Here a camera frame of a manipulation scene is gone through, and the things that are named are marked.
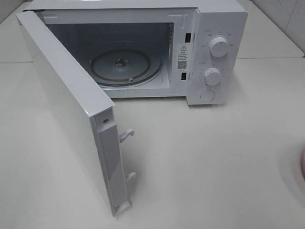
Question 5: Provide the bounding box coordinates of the pink round plate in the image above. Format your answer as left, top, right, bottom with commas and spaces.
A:
300, 151, 305, 178

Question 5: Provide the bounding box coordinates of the white microwave door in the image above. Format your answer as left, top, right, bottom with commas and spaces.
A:
16, 11, 136, 216

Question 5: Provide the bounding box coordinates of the round white door button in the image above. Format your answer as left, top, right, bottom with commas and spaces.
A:
200, 90, 215, 102

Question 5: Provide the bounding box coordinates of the glass microwave turntable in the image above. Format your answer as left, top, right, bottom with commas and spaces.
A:
90, 41, 163, 87

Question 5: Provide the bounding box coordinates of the white microwave knob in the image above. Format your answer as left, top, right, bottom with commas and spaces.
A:
203, 68, 222, 86
209, 36, 229, 58

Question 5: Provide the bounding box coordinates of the white microwave oven body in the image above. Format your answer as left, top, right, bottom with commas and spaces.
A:
22, 0, 247, 105

